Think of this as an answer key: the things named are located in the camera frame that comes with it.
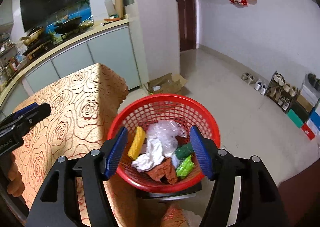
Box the green yellow scrub sponge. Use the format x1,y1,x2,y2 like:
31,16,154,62
175,142,194,160

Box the kitchen base cabinets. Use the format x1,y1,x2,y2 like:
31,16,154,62
1,24,141,118

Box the brown cloth trash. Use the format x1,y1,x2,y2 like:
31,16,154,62
146,157,178,184

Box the white paper trash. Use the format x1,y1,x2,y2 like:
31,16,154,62
131,139,180,173

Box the clear plastic bag trash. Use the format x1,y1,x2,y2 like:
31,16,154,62
146,120,187,157

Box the person's left hand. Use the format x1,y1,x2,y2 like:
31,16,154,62
7,153,24,197

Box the rose pattern tablecloth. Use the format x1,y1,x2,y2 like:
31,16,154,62
14,64,128,207

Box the metal spice rack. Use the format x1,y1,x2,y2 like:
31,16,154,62
1,38,18,92

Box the golden pan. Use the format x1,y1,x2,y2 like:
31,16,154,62
20,27,45,47

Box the green snack wrapper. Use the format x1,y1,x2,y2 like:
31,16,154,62
176,155,195,179

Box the black wok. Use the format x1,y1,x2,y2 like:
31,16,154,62
54,16,82,34

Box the stacked shoe boxes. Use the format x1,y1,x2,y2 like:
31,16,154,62
287,73,319,140

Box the red plastic mesh basket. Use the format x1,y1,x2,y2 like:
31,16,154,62
107,94,221,193

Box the black shoe rack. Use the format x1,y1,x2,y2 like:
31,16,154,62
265,71,298,114

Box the white shoes pair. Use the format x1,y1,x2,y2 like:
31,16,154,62
254,79,267,95

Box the white plastic jug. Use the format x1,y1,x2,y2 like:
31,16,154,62
104,0,117,16

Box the beige shoes pair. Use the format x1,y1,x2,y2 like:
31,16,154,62
241,72,255,85

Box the brown cardboard box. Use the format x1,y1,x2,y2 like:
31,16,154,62
144,73,188,95

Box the dark wooden door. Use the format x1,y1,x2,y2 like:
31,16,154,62
176,0,196,52

